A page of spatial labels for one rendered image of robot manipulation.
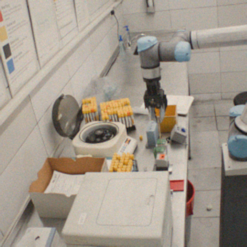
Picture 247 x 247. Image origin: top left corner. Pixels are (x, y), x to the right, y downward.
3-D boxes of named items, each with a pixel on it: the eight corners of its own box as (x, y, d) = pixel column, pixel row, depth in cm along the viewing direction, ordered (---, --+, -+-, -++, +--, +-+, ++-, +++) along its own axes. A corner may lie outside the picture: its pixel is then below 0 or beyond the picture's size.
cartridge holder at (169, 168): (172, 173, 146) (171, 167, 144) (152, 173, 148) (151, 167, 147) (173, 166, 151) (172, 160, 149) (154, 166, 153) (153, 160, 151)
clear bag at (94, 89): (110, 113, 206) (105, 86, 197) (82, 118, 206) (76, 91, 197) (109, 96, 229) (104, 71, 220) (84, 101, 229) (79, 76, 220)
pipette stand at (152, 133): (159, 148, 166) (156, 130, 161) (145, 148, 168) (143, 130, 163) (162, 137, 174) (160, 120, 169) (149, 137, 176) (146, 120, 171)
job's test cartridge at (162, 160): (167, 170, 147) (166, 159, 144) (156, 170, 148) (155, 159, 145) (168, 165, 150) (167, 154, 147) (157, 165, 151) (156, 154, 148)
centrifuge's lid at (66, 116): (53, 105, 151) (39, 107, 155) (71, 150, 162) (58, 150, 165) (73, 85, 169) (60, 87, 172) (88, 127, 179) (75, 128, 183)
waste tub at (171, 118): (177, 132, 175) (176, 116, 171) (152, 133, 178) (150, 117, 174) (178, 119, 187) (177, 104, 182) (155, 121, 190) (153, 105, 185)
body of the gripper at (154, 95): (144, 111, 128) (140, 81, 122) (147, 100, 135) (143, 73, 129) (164, 109, 126) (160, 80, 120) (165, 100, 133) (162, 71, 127)
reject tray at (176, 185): (183, 191, 134) (183, 189, 134) (167, 191, 136) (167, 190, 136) (184, 180, 140) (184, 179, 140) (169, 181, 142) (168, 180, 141)
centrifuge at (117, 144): (126, 169, 155) (122, 148, 149) (71, 164, 165) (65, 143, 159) (140, 140, 174) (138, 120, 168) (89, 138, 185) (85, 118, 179)
